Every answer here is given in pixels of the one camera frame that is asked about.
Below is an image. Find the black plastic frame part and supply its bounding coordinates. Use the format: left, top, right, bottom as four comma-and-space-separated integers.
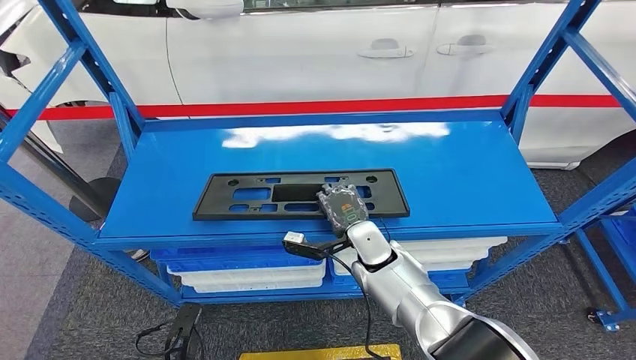
192, 169, 412, 222

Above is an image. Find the blue steel shelf rack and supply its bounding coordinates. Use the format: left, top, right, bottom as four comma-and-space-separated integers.
0, 0, 636, 307
571, 205, 636, 333

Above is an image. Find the red barrier belt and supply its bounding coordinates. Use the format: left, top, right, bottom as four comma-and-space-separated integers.
0, 94, 622, 123

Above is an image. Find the white plastic bin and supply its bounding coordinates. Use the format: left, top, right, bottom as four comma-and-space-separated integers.
392, 236, 508, 252
331, 258, 473, 277
190, 279, 324, 294
166, 260, 326, 287
330, 247, 491, 264

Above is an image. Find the white car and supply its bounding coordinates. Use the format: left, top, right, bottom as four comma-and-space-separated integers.
0, 0, 636, 171

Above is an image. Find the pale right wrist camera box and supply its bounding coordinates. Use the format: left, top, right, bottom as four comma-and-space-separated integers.
282, 230, 351, 262

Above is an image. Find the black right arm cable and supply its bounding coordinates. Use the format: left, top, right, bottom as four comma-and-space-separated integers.
325, 218, 396, 360

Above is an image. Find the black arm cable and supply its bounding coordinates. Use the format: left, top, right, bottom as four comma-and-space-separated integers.
135, 320, 206, 360
325, 218, 396, 360

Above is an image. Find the black left wrist camera bracket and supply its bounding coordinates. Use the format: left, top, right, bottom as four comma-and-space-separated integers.
166, 304, 203, 356

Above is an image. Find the black base stanchion post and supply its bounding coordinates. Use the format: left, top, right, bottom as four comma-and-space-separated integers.
0, 106, 123, 223

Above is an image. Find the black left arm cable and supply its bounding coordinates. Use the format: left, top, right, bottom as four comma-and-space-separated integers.
135, 320, 206, 360

